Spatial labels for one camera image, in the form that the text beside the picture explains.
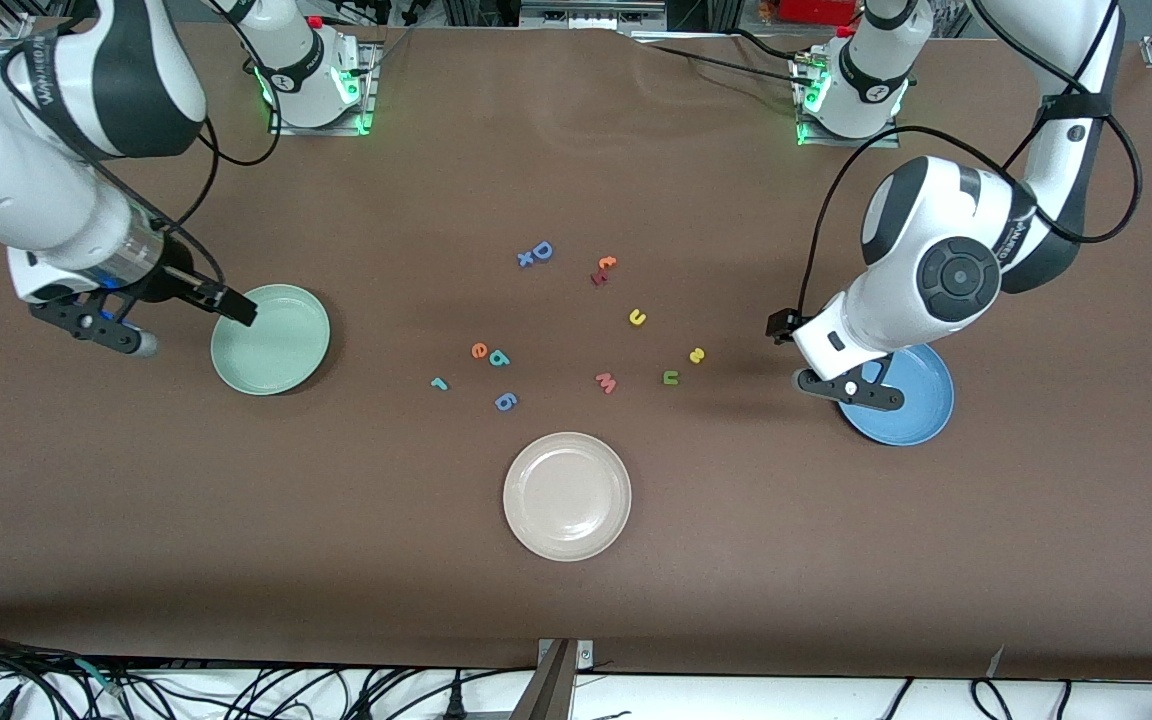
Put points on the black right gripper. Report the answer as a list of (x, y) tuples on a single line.
[(173, 282)]

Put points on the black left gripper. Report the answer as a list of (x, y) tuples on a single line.
[(781, 324)]

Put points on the teal letter b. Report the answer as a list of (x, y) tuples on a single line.
[(495, 353)]

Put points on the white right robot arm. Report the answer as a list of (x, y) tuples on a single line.
[(36, 200)]

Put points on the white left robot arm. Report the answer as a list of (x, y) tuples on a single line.
[(896, 300)]

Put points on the blue plate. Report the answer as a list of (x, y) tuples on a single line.
[(921, 400)]

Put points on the brown table cover sheet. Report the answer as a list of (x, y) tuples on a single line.
[(136, 500)]

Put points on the pale green plate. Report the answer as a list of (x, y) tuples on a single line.
[(281, 345)]

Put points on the pink letter w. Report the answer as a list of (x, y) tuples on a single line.
[(606, 384)]

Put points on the beige plate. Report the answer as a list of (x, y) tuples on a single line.
[(566, 497)]

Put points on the blue letter D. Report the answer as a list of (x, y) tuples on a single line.
[(536, 252)]

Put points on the periwinkle letter g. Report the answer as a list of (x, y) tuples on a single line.
[(500, 404)]

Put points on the red box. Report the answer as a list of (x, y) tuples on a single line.
[(816, 10)]

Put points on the grey power strip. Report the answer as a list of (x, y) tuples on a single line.
[(586, 15)]

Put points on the black power plug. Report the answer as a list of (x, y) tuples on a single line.
[(456, 705)]

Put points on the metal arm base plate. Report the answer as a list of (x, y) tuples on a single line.
[(370, 90), (851, 143)]

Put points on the silver corner bracket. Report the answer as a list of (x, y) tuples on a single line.
[(584, 655)]

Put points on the grey aluminium profile post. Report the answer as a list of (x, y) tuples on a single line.
[(548, 695)]

